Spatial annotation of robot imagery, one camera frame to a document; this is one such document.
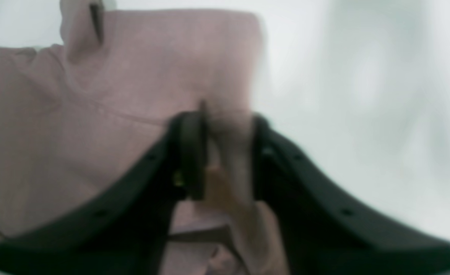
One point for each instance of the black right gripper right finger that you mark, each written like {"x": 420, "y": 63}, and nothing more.
{"x": 324, "y": 229}

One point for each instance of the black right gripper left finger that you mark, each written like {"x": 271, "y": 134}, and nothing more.
{"x": 124, "y": 230}

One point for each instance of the mauve T-shirt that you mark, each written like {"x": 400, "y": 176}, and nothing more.
{"x": 76, "y": 117}

